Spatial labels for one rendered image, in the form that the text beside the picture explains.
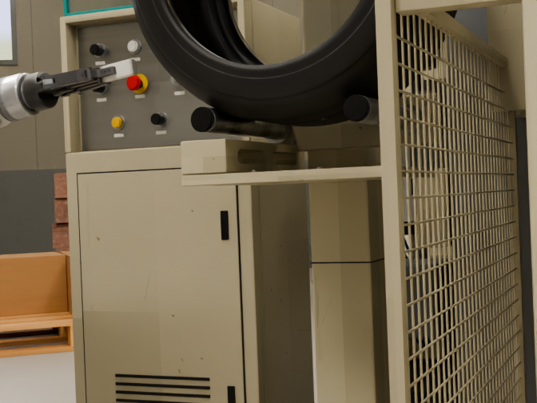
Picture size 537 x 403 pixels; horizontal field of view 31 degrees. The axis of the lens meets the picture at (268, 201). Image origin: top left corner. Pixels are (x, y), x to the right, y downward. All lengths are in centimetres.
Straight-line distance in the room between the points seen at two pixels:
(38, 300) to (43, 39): 473
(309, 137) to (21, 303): 369
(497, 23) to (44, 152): 811
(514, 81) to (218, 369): 110
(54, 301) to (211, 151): 390
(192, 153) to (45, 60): 813
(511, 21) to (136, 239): 119
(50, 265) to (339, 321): 364
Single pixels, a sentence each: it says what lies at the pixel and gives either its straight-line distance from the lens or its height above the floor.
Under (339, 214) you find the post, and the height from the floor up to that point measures 72.
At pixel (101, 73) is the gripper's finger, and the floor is 101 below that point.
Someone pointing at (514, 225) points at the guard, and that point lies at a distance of 189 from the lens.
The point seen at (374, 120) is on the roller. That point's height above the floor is 88.
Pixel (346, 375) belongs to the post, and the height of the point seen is 39.
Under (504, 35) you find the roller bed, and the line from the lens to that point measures 183.
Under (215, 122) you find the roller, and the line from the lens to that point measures 167.
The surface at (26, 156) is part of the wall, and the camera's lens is 971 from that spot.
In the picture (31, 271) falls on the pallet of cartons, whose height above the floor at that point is 39.
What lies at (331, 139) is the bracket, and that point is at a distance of 194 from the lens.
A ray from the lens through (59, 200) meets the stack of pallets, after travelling 623.
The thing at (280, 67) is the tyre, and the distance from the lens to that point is 159.
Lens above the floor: 76
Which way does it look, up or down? level
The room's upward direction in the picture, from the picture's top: 2 degrees counter-clockwise
